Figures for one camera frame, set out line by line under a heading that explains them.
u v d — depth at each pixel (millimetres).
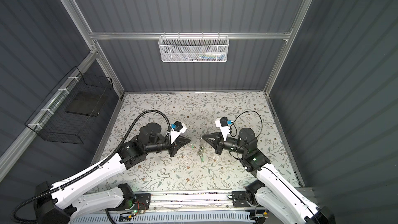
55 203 390
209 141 664
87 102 763
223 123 606
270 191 504
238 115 1081
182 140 653
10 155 509
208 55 928
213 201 752
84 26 827
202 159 787
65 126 682
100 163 473
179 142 620
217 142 631
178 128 579
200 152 724
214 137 630
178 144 610
